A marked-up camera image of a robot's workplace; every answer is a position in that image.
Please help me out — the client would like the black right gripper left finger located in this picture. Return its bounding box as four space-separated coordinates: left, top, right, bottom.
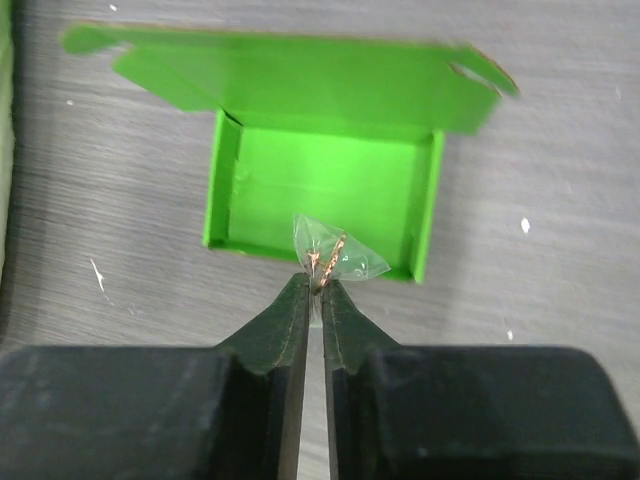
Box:
1 274 309 479

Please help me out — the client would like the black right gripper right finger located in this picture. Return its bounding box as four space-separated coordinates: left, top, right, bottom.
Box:
321 281 639 479

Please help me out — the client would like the small clear plastic packet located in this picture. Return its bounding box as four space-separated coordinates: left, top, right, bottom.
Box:
293 215 391 328

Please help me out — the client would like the green paper box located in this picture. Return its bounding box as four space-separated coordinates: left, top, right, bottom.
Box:
62 22 519 283

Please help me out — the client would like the napa cabbage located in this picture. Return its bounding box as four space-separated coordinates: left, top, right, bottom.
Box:
0 0 15 284

